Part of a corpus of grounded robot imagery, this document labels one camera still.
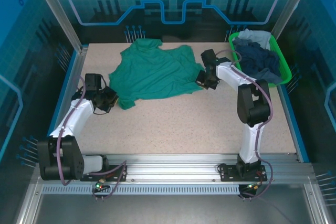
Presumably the aluminium mounting rail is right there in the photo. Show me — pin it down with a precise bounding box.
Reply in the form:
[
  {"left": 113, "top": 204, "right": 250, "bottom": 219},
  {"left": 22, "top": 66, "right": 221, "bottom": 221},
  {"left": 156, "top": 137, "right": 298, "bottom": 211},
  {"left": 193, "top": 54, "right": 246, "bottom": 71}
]
[{"left": 34, "top": 153, "right": 316, "bottom": 184}]

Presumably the slotted cable duct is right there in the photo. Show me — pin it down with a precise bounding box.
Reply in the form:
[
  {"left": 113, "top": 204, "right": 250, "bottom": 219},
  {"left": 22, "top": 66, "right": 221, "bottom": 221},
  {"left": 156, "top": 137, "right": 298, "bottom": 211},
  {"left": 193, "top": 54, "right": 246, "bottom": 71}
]
[{"left": 41, "top": 185, "right": 241, "bottom": 195}]

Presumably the slate blue t-shirt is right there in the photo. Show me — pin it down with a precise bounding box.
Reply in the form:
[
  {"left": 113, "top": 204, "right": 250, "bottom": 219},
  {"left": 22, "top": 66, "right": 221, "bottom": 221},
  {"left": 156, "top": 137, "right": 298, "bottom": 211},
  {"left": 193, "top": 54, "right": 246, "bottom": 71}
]
[{"left": 251, "top": 68, "right": 285, "bottom": 86}]

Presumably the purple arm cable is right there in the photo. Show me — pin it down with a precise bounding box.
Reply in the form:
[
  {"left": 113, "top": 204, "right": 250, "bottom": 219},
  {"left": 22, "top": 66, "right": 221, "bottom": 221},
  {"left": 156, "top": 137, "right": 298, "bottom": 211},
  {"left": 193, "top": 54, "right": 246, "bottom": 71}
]
[
  {"left": 56, "top": 76, "right": 129, "bottom": 201},
  {"left": 215, "top": 50, "right": 275, "bottom": 201}
]

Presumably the light grey t-shirt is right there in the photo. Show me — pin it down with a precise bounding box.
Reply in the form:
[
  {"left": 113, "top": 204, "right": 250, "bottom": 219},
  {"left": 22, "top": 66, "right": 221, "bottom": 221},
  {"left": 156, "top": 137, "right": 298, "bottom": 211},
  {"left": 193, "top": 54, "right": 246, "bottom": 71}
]
[{"left": 237, "top": 29, "right": 271, "bottom": 50}]

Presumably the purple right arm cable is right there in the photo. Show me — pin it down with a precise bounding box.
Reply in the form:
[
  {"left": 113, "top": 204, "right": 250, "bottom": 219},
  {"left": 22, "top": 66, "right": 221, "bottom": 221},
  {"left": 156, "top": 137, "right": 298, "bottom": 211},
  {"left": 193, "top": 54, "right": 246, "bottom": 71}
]
[{"left": 215, "top": 50, "right": 275, "bottom": 201}]

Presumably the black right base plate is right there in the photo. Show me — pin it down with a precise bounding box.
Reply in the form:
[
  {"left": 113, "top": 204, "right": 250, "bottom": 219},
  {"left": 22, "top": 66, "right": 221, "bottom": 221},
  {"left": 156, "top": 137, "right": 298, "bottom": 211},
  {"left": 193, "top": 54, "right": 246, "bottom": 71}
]
[{"left": 219, "top": 163, "right": 268, "bottom": 182}]

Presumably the green plastic basket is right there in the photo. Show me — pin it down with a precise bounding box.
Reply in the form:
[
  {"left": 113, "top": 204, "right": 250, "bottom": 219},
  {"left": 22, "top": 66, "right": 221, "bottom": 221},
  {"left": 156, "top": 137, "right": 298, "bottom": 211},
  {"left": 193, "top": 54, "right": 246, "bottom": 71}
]
[{"left": 228, "top": 31, "right": 293, "bottom": 89}]

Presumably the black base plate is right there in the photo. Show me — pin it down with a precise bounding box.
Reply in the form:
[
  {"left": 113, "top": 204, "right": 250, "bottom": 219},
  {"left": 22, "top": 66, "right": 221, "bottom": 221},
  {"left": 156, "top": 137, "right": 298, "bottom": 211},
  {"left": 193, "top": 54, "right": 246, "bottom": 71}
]
[
  {"left": 219, "top": 163, "right": 268, "bottom": 182},
  {"left": 80, "top": 164, "right": 128, "bottom": 182}
]

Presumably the green t-shirt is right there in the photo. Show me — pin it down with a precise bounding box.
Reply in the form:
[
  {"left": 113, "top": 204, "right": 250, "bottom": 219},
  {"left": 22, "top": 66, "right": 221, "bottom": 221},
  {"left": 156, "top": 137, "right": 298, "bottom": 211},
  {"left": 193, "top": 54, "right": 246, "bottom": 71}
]
[{"left": 109, "top": 39, "right": 204, "bottom": 111}]

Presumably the connector with green light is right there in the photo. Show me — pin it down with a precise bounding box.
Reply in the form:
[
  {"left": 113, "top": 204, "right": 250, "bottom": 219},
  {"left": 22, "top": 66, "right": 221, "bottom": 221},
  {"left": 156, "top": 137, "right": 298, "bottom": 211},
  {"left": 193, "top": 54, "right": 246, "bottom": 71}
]
[
  {"left": 244, "top": 181, "right": 264, "bottom": 191},
  {"left": 94, "top": 178, "right": 111, "bottom": 193}
]

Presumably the dark blue t-shirt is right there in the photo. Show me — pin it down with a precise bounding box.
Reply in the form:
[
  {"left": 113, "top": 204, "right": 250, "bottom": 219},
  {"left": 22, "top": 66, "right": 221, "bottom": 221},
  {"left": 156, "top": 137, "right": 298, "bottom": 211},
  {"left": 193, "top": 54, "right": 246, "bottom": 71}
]
[{"left": 233, "top": 38, "right": 281, "bottom": 78}]

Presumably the aluminium table side rail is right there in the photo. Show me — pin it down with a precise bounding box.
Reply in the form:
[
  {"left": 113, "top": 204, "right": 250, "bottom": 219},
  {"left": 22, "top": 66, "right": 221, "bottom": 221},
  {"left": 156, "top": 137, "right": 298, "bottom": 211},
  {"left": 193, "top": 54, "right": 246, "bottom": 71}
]
[
  {"left": 39, "top": 47, "right": 89, "bottom": 163},
  {"left": 277, "top": 84, "right": 311, "bottom": 163}
]

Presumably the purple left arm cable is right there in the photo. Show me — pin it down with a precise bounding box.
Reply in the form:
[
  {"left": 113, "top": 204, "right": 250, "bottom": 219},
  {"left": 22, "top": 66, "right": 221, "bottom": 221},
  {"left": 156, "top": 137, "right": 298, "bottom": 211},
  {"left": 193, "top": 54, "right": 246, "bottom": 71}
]
[{"left": 56, "top": 76, "right": 129, "bottom": 201}]

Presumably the metal tray panel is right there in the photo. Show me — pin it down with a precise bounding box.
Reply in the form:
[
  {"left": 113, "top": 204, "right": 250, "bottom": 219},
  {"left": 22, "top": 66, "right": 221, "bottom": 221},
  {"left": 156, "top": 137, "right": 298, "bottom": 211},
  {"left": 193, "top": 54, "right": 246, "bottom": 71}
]
[{"left": 15, "top": 180, "right": 328, "bottom": 224}]

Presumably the aluminium frame post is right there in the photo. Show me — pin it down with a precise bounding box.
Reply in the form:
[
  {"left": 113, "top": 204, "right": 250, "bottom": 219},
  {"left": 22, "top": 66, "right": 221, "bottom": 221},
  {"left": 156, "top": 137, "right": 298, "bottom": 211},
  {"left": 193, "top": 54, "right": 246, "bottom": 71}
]
[
  {"left": 28, "top": 0, "right": 89, "bottom": 54},
  {"left": 270, "top": 0, "right": 316, "bottom": 41}
]

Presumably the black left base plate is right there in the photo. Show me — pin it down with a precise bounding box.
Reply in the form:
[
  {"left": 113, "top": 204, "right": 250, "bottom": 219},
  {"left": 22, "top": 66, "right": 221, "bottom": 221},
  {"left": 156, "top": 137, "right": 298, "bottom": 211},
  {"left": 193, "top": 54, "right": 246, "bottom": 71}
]
[{"left": 80, "top": 164, "right": 128, "bottom": 182}]

